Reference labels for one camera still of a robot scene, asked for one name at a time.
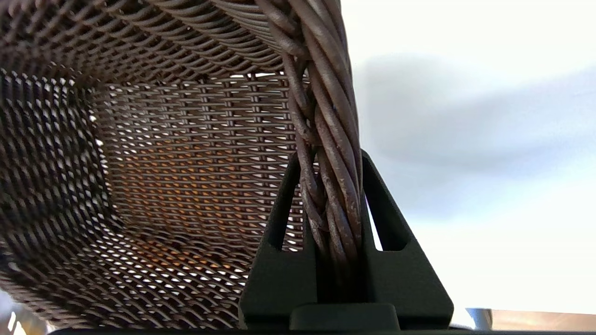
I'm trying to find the orange wicker basket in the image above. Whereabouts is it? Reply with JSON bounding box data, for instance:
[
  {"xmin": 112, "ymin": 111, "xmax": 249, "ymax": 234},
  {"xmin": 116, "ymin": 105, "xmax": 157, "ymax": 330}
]
[{"xmin": 109, "ymin": 149, "xmax": 298, "ymax": 275}]

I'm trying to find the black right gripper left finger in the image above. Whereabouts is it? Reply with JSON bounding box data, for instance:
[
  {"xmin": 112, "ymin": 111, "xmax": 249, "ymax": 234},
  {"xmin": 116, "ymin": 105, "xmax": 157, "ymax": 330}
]
[{"xmin": 238, "ymin": 151, "xmax": 322, "ymax": 327}]

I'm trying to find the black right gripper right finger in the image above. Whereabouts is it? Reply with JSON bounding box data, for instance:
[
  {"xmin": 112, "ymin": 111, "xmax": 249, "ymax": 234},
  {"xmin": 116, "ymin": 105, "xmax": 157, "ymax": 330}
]
[{"xmin": 359, "ymin": 149, "xmax": 454, "ymax": 327}]

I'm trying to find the dark brown wicker basket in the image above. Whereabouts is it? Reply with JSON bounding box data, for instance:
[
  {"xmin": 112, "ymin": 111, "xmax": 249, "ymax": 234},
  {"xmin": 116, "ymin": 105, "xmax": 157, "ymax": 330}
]
[{"xmin": 0, "ymin": 0, "xmax": 365, "ymax": 332}]

